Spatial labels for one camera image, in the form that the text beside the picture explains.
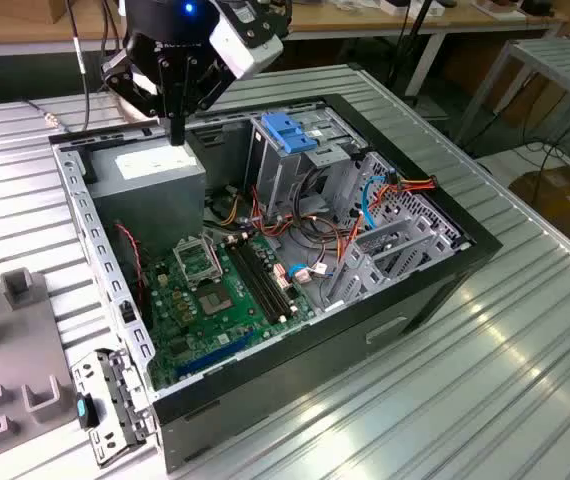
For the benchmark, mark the metal slat rack table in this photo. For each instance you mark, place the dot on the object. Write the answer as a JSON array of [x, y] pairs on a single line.
[[555, 60]]

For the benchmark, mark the grey metal disk bay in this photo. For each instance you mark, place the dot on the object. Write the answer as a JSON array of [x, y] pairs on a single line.
[[365, 265]]

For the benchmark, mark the grey parts rack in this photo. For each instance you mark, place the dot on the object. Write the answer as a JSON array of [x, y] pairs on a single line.
[[15, 340]]

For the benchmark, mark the small black device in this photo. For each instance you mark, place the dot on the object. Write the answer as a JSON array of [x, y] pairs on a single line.
[[537, 6]]

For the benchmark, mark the green motherboard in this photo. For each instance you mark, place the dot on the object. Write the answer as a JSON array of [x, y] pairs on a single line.
[[200, 345]]

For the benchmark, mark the CPU socket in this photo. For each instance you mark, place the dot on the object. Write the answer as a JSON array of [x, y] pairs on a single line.
[[215, 301]]

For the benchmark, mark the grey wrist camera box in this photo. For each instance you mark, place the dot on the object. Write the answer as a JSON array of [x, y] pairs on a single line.
[[245, 50]]

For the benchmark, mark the grey optical drive cage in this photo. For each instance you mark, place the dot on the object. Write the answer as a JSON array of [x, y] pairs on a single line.
[[272, 180]]

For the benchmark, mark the grey power supply unit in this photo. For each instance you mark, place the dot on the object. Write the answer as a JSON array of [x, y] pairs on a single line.
[[145, 200]]

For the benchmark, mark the small white box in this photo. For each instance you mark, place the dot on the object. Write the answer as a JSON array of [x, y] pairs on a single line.
[[395, 7]]

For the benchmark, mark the black PC case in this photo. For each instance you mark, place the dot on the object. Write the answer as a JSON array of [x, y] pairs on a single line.
[[315, 360]]

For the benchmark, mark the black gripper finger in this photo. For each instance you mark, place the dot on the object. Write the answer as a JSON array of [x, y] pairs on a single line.
[[205, 85], [115, 75]]

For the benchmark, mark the black tripod stand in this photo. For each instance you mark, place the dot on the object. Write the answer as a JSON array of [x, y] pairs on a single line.
[[405, 55]]

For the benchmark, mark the wooden desk with white frame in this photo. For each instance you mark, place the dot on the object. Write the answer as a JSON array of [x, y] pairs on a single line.
[[325, 22]]

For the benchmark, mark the black RAM slot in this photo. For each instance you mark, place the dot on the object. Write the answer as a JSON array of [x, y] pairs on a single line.
[[250, 281], [270, 277], [263, 279], [256, 280]]

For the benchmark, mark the blue expansion slot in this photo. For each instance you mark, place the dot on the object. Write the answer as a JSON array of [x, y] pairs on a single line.
[[215, 356]]

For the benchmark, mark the metal expansion bracket retainer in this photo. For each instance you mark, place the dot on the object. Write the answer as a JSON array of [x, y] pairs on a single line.
[[90, 372]]

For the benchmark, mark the blue plastic drive latch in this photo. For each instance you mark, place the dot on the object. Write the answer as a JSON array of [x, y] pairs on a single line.
[[285, 130]]

